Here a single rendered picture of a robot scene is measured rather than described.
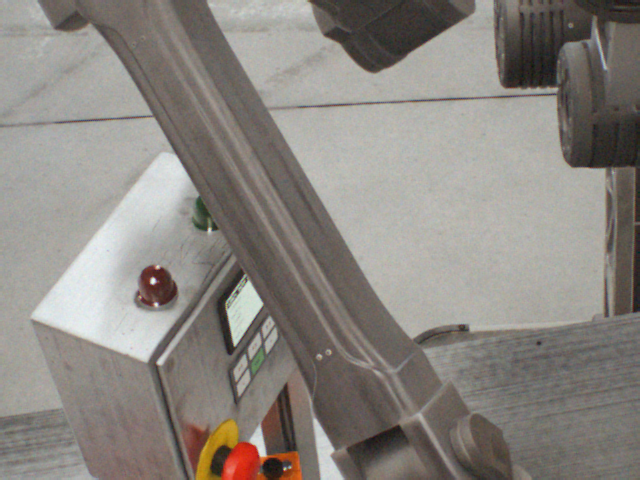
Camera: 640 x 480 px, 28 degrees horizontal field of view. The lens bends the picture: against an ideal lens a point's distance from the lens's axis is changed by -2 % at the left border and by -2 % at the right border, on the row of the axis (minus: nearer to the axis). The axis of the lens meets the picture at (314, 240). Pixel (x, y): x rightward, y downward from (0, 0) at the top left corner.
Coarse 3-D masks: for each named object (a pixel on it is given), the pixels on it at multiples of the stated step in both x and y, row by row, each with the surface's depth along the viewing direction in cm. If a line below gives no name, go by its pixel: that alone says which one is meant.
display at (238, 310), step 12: (240, 276) 86; (228, 288) 85; (240, 288) 86; (252, 288) 88; (228, 300) 85; (240, 300) 87; (252, 300) 89; (228, 312) 85; (240, 312) 87; (252, 312) 89; (228, 324) 86; (240, 324) 88; (252, 324) 90; (228, 336) 87; (240, 336) 88; (228, 348) 88
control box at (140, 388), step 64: (192, 192) 89; (128, 256) 85; (192, 256) 85; (64, 320) 82; (128, 320) 81; (192, 320) 82; (256, 320) 91; (64, 384) 87; (128, 384) 82; (192, 384) 84; (256, 384) 95; (128, 448) 89; (192, 448) 87
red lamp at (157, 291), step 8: (144, 272) 81; (152, 272) 81; (160, 272) 81; (168, 272) 82; (144, 280) 81; (152, 280) 81; (160, 280) 81; (168, 280) 81; (144, 288) 81; (152, 288) 81; (160, 288) 81; (168, 288) 81; (176, 288) 82; (144, 296) 81; (152, 296) 81; (160, 296) 81; (168, 296) 82; (176, 296) 82; (144, 304) 82; (152, 304) 81; (160, 304) 81; (168, 304) 82
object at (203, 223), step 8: (200, 200) 85; (192, 208) 86; (200, 208) 85; (192, 216) 87; (200, 216) 85; (208, 216) 85; (200, 224) 86; (208, 224) 85; (200, 232) 86; (208, 232) 86; (216, 232) 86
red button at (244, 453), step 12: (240, 444) 90; (252, 444) 91; (216, 456) 91; (228, 456) 90; (240, 456) 89; (252, 456) 90; (216, 468) 91; (228, 468) 89; (240, 468) 89; (252, 468) 90
